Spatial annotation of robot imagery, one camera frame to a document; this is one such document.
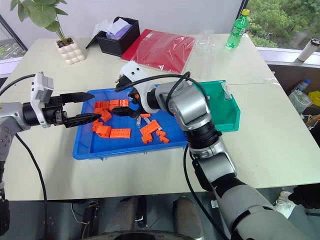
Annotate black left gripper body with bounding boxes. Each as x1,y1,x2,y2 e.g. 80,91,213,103
41,95,69,126

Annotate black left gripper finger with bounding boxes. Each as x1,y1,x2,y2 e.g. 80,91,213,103
65,112,102,129
59,91,96,105

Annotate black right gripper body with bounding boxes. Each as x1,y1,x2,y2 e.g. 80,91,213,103
127,87,145,118

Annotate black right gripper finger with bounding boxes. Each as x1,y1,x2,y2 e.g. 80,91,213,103
111,105,137,119
115,74,132,89

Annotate blue plastic bin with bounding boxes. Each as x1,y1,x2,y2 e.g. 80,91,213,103
72,84,190,162

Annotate green plastic bin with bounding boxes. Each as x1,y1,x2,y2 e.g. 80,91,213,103
191,79,242,133

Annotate yellow plastic bin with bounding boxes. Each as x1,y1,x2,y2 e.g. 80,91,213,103
307,90,320,106

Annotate long orange building block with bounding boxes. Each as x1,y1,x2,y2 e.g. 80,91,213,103
139,119,161,136
109,127,132,139

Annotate black storage box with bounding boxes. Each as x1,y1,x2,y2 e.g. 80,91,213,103
85,16,141,58

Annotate white bubble plant pot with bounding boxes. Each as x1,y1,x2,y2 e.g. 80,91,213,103
55,36,87,66

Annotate red plastic-wrapped folder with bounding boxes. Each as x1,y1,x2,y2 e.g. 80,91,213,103
120,28,197,75

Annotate purple cloth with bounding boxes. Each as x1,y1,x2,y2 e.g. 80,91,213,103
105,23,133,40

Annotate white crumpled paper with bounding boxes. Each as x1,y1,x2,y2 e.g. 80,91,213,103
92,16,129,39

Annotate clear plastic bag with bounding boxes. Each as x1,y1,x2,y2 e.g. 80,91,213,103
194,29,219,79

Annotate green leafy plant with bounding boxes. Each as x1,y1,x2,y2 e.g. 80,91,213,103
9,0,69,44

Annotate small clear plastic packet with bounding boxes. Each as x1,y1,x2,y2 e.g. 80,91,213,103
220,83,233,101

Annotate green plastic soda bottle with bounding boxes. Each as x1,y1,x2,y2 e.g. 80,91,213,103
225,8,251,50

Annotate clear bag with contents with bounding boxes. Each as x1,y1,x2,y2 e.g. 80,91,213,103
287,87,313,114

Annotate clear water bottle blue cap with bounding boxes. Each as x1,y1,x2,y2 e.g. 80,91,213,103
294,78,313,93

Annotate white thermos bottle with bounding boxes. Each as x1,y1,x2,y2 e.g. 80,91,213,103
297,38,320,63

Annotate white sneaker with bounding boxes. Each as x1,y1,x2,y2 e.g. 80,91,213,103
274,190,297,219

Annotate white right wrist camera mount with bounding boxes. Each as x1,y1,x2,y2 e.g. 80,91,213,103
119,60,158,115

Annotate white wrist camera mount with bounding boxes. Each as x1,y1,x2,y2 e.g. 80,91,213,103
29,71,55,129
119,60,158,115

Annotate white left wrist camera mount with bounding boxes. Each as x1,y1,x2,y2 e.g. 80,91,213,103
29,71,55,129

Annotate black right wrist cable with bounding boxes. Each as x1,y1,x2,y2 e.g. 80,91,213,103
114,71,211,106

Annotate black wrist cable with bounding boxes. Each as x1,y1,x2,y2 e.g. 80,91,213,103
0,73,39,97
114,71,211,106

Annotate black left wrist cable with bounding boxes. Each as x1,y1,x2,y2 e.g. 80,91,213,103
0,73,39,97

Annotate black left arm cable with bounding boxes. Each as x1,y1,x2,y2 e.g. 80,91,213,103
14,133,49,240

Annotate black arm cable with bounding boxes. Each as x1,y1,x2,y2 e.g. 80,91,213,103
14,133,49,240
183,144,232,240

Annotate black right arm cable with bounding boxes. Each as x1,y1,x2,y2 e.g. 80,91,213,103
183,144,232,240

